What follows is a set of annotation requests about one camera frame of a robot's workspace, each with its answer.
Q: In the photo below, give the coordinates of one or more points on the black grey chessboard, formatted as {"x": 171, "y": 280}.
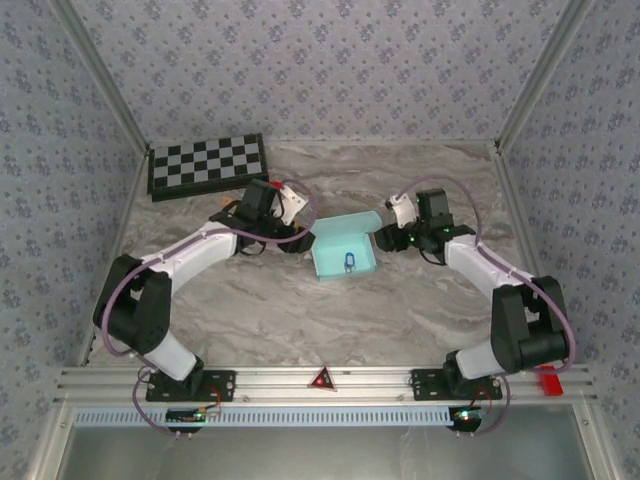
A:
{"x": 207, "y": 165}

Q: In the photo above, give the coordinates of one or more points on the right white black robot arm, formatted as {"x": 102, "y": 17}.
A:
{"x": 520, "y": 325}

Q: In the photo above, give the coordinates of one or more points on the small orange block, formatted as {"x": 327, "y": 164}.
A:
{"x": 228, "y": 201}

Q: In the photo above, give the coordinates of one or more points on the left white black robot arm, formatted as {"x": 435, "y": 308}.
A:
{"x": 150, "y": 310}

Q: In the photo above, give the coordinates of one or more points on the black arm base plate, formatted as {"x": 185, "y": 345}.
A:
{"x": 425, "y": 385}
{"x": 220, "y": 385}

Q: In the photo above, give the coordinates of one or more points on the aluminium side rail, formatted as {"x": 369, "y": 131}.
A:
{"x": 117, "y": 240}
{"x": 520, "y": 210}

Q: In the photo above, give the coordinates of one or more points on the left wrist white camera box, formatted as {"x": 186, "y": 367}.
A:
{"x": 290, "y": 202}

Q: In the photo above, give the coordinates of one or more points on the blue key tag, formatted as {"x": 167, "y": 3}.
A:
{"x": 349, "y": 261}

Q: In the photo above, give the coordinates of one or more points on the light blue paper box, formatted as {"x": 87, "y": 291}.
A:
{"x": 330, "y": 250}

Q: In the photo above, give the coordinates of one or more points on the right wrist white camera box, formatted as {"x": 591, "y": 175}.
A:
{"x": 402, "y": 210}

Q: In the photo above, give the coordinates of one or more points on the aluminium frame post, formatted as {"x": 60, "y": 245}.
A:
{"x": 100, "y": 75}
{"x": 545, "y": 75}

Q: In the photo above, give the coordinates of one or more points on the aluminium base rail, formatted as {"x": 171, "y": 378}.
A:
{"x": 360, "y": 387}

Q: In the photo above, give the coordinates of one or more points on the small circuit board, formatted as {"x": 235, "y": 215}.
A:
{"x": 190, "y": 417}
{"x": 465, "y": 417}

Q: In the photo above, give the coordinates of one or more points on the long red block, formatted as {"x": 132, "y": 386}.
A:
{"x": 550, "y": 387}

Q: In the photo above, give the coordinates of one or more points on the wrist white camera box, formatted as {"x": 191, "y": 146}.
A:
{"x": 402, "y": 210}
{"x": 290, "y": 202}

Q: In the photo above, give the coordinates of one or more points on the red black triangle emblem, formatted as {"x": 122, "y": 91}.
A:
{"x": 322, "y": 380}

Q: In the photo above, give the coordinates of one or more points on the grey metal panel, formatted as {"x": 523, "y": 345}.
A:
{"x": 325, "y": 452}

